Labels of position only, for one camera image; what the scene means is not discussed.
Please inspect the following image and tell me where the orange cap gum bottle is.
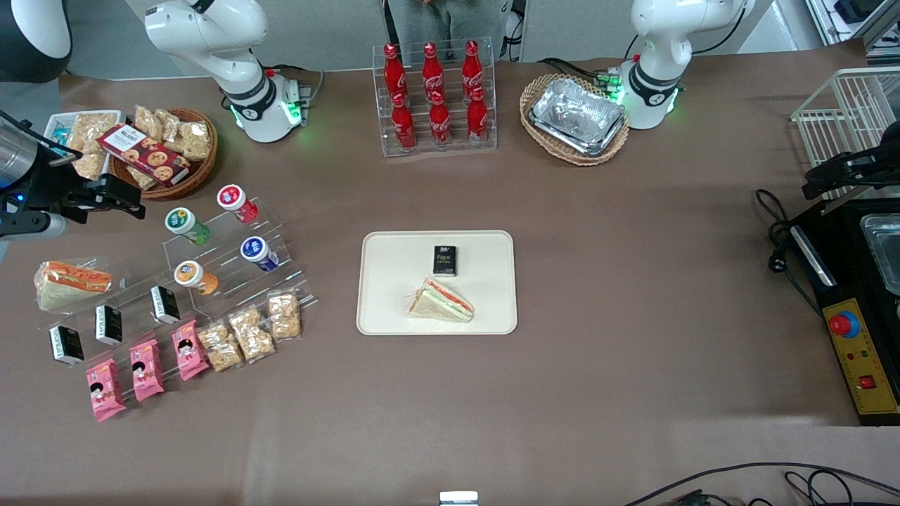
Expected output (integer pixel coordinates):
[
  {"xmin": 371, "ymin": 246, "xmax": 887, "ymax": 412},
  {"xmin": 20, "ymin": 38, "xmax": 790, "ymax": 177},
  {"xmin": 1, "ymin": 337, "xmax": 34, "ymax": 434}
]
[{"xmin": 174, "ymin": 260, "xmax": 219, "ymax": 297}]

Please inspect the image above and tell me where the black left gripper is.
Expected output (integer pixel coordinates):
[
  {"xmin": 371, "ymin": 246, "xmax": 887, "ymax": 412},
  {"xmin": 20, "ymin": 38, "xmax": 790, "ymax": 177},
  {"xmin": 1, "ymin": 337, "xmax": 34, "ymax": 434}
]
[{"xmin": 803, "ymin": 139, "xmax": 900, "ymax": 202}]

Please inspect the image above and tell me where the wrapped triangle sandwich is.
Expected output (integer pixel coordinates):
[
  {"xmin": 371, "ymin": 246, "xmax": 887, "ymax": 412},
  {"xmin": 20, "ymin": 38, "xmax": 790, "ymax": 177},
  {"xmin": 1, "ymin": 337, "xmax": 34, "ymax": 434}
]
[{"xmin": 34, "ymin": 259, "xmax": 114, "ymax": 313}]

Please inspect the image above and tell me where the white plastic bin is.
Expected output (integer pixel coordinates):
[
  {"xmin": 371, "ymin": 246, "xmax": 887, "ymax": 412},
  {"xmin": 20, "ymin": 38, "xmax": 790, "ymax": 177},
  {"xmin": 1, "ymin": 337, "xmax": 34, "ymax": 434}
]
[{"xmin": 43, "ymin": 110, "xmax": 126, "ymax": 180}]

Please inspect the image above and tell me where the light wicker basket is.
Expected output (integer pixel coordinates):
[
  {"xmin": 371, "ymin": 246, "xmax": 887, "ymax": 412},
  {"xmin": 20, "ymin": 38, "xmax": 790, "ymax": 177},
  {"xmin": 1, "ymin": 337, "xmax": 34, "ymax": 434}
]
[{"xmin": 519, "ymin": 73, "xmax": 631, "ymax": 167}]

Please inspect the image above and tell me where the pink snack pack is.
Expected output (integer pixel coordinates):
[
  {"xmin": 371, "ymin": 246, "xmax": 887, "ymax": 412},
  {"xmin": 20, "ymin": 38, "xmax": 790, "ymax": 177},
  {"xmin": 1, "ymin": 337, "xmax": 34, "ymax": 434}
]
[
  {"xmin": 85, "ymin": 358, "xmax": 128, "ymax": 423},
  {"xmin": 128, "ymin": 338, "xmax": 166, "ymax": 403},
  {"xmin": 171, "ymin": 319, "xmax": 211, "ymax": 382}
]

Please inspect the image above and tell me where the aluminium frame shelf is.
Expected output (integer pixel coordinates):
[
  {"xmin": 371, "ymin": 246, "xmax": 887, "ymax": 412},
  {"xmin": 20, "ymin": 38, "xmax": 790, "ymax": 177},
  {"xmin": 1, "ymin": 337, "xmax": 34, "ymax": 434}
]
[{"xmin": 804, "ymin": 0, "xmax": 900, "ymax": 61}]

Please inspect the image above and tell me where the wrapped sandwich on tray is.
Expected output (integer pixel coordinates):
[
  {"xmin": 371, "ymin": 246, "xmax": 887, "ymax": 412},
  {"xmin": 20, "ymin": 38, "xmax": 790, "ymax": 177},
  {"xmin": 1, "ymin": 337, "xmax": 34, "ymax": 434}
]
[{"xmin": 407, "ymin": 277, "xmax": 475, "ymax": 324}]

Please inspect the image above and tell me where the black power cable with plug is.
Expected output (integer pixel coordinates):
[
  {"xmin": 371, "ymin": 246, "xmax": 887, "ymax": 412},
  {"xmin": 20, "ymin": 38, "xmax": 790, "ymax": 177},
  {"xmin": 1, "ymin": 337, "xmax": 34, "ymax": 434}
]
[{"xmin": 754, "ymin": 188, "xmax": 825, "ymax": 318}]

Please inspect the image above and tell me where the brown wicker snack basket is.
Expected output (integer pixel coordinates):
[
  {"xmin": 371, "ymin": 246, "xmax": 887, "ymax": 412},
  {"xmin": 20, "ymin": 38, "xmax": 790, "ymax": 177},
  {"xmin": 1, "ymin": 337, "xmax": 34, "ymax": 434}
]
[{"xmin": 108, "ymin": 107, "xmax": 219, "ymax": 202}]

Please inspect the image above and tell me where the aluminium foil tray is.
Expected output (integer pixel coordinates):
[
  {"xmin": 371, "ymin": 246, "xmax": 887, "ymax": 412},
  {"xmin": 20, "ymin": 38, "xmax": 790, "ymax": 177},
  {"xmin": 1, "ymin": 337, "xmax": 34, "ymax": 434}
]
[{"xmin": 528, "ymin": 77, "xmax": 627, "ymax": 157}]

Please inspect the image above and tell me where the white wire rack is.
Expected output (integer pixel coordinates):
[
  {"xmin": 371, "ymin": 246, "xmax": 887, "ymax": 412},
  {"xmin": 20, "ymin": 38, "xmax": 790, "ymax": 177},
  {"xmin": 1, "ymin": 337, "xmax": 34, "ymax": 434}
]
[{"xmin": 790, "ymin": 66, "xmax": 900, "ymax": 206}]

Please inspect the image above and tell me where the red emergency stop button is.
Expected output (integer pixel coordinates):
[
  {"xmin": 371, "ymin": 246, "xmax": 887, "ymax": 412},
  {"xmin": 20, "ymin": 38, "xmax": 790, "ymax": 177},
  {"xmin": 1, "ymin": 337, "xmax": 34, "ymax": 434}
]
[{"xmin": 828, "ymin": 309, "xmax": 861, "ymax": 339}]

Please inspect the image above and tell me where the green cap gum bottle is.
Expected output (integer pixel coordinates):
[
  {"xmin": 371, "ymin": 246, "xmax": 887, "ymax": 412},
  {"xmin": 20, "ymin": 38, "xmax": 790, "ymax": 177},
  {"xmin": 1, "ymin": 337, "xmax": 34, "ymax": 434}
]
[{"xmin": 165, "ymin": 207, "xmax": 212, "ymax": 247}]

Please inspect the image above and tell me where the metal tray in machine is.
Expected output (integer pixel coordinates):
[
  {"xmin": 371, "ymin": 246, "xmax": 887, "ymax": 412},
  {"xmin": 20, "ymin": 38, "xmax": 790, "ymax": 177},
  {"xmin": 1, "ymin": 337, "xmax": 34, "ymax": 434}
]
[{"xmin": 860, "ymin": 213, "xmax": 900, "ymax": 297}]

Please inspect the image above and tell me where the black sealing machine yellow panel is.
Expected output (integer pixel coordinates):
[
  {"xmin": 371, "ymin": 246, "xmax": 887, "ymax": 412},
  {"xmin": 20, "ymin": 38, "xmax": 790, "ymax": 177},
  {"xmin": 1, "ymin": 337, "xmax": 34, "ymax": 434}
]
[{"xmin": 787, "ymin": 200, "xmax": 900, "ymax": 428}]

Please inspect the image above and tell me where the black cables bundle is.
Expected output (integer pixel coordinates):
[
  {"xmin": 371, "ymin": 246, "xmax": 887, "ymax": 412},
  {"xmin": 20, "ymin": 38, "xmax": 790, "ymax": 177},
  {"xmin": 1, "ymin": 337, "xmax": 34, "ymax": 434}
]
[{"xmin": 622, "ymin": 461, "xmax": 900, "ymax": 506}]

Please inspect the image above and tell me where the person in grey trousers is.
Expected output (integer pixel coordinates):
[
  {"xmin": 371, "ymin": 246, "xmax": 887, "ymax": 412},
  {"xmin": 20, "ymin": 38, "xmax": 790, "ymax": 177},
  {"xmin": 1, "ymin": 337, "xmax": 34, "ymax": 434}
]
[{"xmin": 385, "ymin": 0, "xmax": 508, "ymax": 44}]

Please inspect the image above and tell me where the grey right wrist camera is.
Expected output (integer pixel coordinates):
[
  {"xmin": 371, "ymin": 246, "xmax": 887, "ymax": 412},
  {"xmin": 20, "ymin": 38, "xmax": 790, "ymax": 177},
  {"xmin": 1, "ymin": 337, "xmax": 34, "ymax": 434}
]
[{"xmin": 0, "ymin": 212, "xmax": 69, "ymax": 241}]

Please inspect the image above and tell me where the clear acrylic stepped display stand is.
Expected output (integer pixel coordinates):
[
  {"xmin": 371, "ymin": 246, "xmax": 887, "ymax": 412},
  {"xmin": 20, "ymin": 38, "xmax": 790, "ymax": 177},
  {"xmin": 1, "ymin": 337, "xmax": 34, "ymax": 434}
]
[{"xmin": 41, "ymin": 197, "xmax": 319, "ymax": 375}]

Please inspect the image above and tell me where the blue cap gum bottle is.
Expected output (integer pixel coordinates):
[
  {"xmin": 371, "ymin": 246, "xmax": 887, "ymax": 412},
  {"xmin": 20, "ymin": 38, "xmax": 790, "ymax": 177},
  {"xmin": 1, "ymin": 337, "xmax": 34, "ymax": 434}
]
[{"xmin": 240, "ymin": 236, "xmax": 281, "ymax": 273}]

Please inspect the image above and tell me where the clear bag of cereal snacks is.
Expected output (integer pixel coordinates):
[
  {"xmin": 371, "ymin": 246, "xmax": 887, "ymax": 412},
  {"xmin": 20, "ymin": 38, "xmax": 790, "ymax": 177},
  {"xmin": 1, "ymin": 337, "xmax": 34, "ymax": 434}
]
[
  {"xmin": 157, "ymin": 110, "xmax": 213, "ymax": 162},
  {"xmin": 68, "ymin": 112, "xmax": 120, "ymax": 181},
  {"xmin": 133, "ymin": 105, "xmax": 167, "ymax": 143}
]

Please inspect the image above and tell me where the red cookie box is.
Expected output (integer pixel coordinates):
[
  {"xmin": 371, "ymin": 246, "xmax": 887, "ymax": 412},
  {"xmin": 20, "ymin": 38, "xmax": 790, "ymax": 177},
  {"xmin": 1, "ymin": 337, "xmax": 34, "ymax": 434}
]
[{"xmin": 96, "ymin": 124, "xmax": 193, "ymax": 188}]

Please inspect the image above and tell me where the red cap gum bottle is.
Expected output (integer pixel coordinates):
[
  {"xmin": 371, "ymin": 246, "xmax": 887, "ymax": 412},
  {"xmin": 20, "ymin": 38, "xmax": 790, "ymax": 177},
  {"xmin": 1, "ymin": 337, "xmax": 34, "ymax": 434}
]
[{"xmin": 217, "ymin": 184, "xmax": 260, "ymax": 224}]

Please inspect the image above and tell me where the clear acrylic bottle rack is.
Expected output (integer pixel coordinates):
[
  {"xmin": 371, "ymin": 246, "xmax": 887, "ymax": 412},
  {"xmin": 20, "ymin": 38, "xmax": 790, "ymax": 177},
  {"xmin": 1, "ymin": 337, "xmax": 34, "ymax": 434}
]
[{"xmin": 372, "ymin": 38, "xmax": 499, "ymax": 158}]

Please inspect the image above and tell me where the cream plastic tray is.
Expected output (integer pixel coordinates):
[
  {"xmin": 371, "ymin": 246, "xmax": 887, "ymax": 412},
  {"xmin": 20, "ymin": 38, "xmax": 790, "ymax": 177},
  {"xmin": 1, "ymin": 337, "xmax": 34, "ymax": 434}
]
[{"xmin": 356, "ymin": 230, "xmax": 519, "ymax": 337}]

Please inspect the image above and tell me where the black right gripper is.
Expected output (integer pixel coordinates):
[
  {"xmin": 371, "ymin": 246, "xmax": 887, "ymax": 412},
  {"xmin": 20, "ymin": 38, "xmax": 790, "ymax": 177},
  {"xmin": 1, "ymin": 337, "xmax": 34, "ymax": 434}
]
[{"xmin": 25, "ymin": 150, "xmax": 148, "ymax": 221}]

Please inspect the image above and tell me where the red cola bottle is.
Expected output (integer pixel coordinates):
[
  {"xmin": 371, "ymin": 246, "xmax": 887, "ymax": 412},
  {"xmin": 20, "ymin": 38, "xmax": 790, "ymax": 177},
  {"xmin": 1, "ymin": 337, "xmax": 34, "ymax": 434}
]
[
  {"xmin": 461, "ymin": 39, "xmax": 484, "ymax": 96},
  {"xmin": 383, "ymin": 43, "xmax": 408, "ymax": 100},
  {"xmin": 466, "ymin": 86, "xmax": 489, "ymax": 142},
  {"xmin": 428, "ymin": 91, "xmax": 452, "ymax": 145},
  {"xmin": 390, "ymin": 93, "xmax": 416, "ymax": 150},
  {"xmin": 422, "ymin": 41, "xmax": 445, "ymax": 99}
]

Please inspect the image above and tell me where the clear wrapped cereal bar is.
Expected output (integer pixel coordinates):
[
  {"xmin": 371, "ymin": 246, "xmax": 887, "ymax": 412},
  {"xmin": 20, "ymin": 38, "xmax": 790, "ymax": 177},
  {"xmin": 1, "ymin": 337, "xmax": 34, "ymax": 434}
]
[
  {"xmin": 266, "ymin": 290, "xmax": 304, "ymax": 342},
  {"xmin": 226, "ymin": 305, "xmax": 277, "ymax": 364},
  {"xmin": 196, "ymin": 319, "xmax": 245, "ymax": 374}
]

